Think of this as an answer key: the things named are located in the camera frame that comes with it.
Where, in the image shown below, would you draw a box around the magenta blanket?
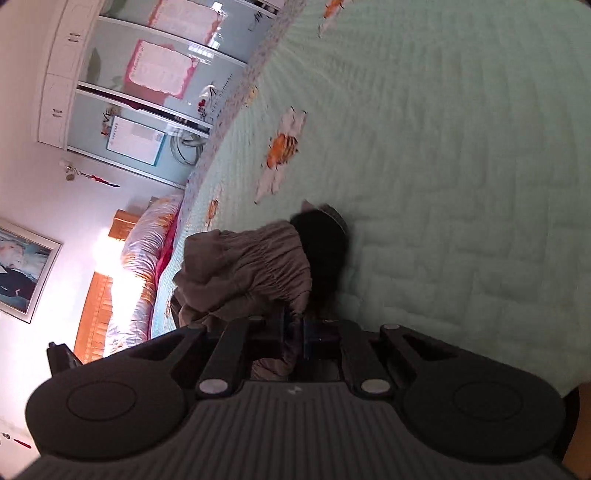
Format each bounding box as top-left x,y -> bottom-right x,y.
154,222 -> 178,287

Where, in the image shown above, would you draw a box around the heart print bed sheet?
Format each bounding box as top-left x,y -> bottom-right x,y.
182,0 -> 324,204

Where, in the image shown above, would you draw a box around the coiled grey hose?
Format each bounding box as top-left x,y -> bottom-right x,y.
168,128 -> 206,167

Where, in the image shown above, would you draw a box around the wooden headboard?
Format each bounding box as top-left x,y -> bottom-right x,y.
74,210 -> 141,365

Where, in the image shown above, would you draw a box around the grey pants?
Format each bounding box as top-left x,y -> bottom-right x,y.
171,200 -> 352,381

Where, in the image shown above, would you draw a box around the blue bordered paper poster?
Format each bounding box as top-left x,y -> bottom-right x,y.
105,115 -> 166,167

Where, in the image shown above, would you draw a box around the white sliding wardrobe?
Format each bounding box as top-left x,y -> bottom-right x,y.
37,0 -> 287,190

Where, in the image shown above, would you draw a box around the framed wall picture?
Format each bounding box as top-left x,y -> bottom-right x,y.
0,217 -> 63,324

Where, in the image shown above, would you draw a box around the bee print quilt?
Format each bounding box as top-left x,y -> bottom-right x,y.
150,0 -> 591,398

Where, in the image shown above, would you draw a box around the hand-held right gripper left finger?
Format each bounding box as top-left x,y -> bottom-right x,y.
124,307 -> 301,400

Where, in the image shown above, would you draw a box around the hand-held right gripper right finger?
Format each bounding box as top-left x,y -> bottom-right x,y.
302,316 -> 462,400

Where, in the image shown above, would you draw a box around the floral duvet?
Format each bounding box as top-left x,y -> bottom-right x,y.
104,194 -> 185,358

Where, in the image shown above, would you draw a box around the red hanging ornament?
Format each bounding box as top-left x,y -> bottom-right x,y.
59,158 -> 122,189

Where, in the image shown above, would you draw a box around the pink bordered paper poster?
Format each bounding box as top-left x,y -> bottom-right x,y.
126,39 -> 197,100
148,0 -> 225,44

